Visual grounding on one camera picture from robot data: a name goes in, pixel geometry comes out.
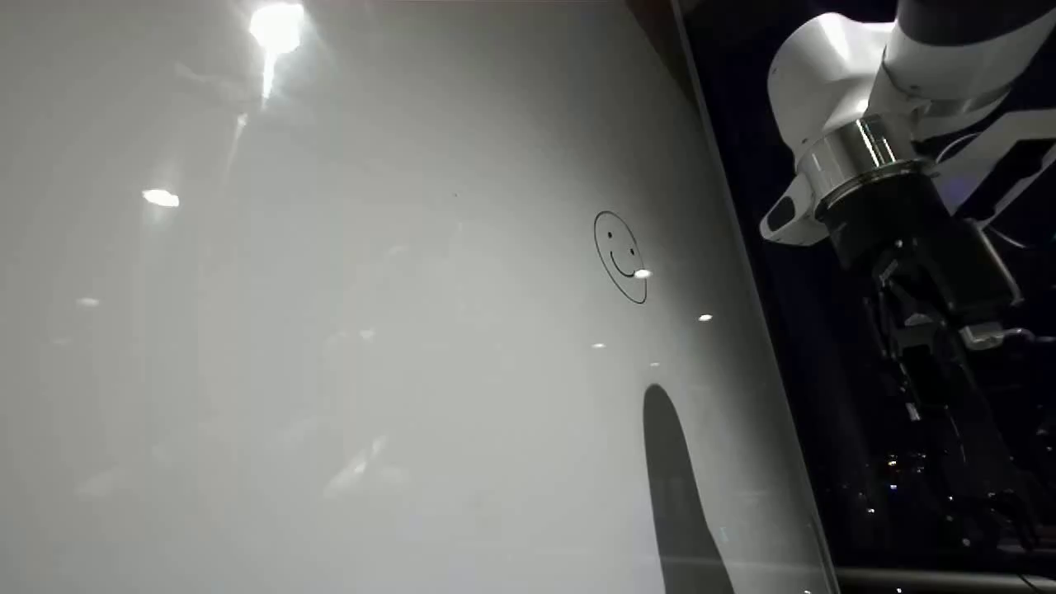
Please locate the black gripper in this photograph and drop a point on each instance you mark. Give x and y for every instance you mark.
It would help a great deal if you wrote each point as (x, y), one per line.
(925, 240)

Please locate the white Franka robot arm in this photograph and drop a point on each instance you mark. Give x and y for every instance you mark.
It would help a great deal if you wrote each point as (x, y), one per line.
(836, 78)

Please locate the large white whiteboard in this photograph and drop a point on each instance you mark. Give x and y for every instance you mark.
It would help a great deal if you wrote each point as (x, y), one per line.
(331, 331)

